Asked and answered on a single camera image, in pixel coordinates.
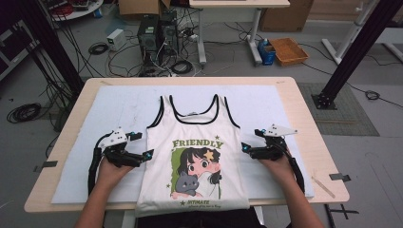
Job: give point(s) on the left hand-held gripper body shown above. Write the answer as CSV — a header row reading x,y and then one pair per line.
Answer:
x,y
114,139

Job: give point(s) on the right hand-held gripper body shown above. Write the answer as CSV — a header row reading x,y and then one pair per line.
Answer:
x,y
275,131

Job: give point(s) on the white printed tank top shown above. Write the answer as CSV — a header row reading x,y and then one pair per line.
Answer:
x,y
193,177

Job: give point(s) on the person's left hand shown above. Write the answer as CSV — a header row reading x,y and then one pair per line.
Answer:
x,y
112,174

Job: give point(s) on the person's right hand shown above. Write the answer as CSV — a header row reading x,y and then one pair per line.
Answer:
x,y
280,169

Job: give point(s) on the white foam mat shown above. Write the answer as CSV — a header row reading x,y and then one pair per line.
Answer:
x,y
126,107

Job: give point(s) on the grey floor mat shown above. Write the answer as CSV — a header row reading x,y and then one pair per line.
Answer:
x,y
345,117

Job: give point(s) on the black tape strip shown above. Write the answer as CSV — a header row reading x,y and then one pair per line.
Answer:
x,y
47,164
339,177

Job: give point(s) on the blue box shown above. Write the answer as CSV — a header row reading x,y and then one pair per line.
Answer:
x,y
266,53

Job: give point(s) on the person's dark pants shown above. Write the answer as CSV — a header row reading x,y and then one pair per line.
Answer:
x,y
202,221

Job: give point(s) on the small white power box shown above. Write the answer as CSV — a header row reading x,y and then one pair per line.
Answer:
x,y
116,39

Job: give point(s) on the black computer tower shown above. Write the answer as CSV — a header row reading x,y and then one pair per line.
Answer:
x,y
169,31
148,38

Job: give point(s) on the black metal stand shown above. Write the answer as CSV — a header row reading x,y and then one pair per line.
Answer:
x,y
358,47
50,44

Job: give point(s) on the brown cardboard box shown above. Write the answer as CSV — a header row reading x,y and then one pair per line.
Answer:
x,y
286,15
139,7

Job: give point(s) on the white metal stand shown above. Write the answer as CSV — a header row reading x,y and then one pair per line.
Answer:
x,y
348,34

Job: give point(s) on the white desk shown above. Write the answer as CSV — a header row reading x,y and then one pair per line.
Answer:
x,y
237,3

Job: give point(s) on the round white table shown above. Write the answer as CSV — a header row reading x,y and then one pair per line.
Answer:
x,y
85,9

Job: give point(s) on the grey shelf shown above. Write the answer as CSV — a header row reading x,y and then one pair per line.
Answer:
x,y
12,50

